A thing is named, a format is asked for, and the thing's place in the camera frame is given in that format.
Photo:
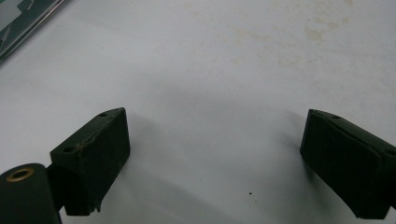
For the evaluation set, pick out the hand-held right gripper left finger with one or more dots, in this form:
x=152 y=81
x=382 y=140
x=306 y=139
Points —
x=90 y=158

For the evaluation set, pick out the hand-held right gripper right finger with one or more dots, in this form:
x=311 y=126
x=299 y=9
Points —
x=348 y=168

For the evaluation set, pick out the dark green-edged flat object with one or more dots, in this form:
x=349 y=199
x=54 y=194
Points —
x=29 y=26

